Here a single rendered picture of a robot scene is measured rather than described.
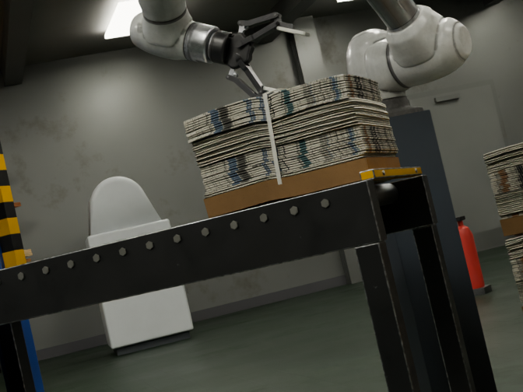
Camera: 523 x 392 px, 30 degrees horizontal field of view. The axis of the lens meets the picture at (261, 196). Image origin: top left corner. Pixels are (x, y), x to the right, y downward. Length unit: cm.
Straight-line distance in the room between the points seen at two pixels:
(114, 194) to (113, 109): 248
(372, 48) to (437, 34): 22
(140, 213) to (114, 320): 104
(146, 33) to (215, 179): 39
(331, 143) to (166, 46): 49
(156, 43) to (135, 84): 956
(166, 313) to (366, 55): 671
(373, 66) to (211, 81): 919
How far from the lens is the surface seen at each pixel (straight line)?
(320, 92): 202
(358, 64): 291
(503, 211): 259
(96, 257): 209
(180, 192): 1171
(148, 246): 203
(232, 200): 209
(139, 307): 936
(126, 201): 943
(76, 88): 1174
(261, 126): 207
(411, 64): 281
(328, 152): 202
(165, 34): 225
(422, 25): 276
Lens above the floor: 73
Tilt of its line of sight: 3 degrees up
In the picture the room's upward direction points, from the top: 13 degrees counter-clockwise
